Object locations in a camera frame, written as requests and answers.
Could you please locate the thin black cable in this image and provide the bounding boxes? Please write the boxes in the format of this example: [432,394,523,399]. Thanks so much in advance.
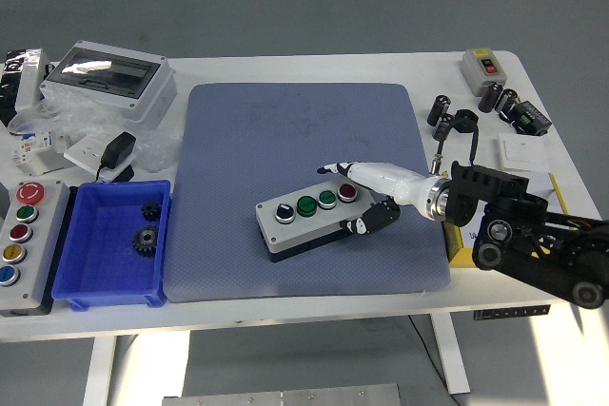
[407,315,465,406]

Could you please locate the blue plastic bin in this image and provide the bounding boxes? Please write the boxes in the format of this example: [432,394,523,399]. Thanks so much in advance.
[50,180,172,310]

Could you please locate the black table control panel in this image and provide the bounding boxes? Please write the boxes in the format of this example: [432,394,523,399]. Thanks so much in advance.
[473,304,551,320]

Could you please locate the grey five-button control box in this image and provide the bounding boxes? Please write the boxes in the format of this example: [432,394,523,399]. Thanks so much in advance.
[0,181,72,317]

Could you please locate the black module green terminals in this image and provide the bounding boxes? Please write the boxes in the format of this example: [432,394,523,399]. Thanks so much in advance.
[506,100,553,136]

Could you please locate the white wall switch plate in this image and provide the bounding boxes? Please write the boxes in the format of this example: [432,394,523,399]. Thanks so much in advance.
[497,132,549,172]

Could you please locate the grey four-button control box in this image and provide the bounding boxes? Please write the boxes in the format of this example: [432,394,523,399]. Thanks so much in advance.
[255,182,382,264]

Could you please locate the white table leg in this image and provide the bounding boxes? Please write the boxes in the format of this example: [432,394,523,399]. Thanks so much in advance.
[81,337,118,406]
[430,314,472,396]

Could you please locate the white rectangular box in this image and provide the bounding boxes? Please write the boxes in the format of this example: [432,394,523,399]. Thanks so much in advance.
[13,48,52,115]

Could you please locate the black power adapter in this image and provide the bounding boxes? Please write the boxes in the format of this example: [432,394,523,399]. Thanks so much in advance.
[96,131,138,184]

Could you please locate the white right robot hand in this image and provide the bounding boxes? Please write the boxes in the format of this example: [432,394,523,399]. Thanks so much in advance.
[316,161,433,239]

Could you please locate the grey-blue table mat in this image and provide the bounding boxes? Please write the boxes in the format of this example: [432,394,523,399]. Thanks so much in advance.
[164,82,452,303]

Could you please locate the grey distribution box clear lid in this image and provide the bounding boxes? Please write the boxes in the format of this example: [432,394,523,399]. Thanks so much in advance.
[39,40,178,127]

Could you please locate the white wall socket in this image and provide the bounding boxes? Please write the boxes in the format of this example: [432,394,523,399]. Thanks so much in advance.
[64,134,115,173]

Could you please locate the black hex nut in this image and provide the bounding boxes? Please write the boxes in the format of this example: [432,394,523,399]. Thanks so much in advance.
[454,109,480,134]

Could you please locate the grey metal plate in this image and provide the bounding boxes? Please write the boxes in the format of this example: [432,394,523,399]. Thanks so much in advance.
[161,382,405,406]

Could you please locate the yellow white carton box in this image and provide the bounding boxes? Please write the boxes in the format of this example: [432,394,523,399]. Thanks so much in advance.
[442,171,572,269]

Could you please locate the grey red-green switch box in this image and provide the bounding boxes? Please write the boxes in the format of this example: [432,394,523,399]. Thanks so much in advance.
[459,48,506,97]

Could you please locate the black foil packet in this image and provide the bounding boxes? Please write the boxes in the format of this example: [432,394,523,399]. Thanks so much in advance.
[0,49,29,126]

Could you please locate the clear plastic bag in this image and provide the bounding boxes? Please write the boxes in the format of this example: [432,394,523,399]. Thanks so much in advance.
[9,87,185,174]

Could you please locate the large black gear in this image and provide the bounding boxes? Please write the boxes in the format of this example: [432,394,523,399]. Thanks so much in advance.
[130,224,161,259]

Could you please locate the white circuit breaker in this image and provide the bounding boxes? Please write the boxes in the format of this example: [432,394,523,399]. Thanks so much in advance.
[10,127,72,175]

